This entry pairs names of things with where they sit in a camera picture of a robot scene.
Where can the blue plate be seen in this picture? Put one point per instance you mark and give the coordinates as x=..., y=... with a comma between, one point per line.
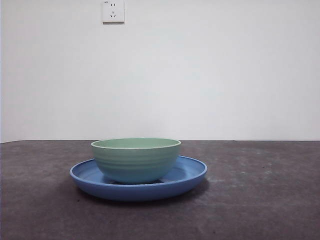
x=137, y=192

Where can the white wall socket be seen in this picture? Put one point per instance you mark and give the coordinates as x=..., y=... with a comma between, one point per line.
x=113, y=12

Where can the green ribbed bowl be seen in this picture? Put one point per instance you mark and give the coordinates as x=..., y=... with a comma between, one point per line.
x=136, y=160

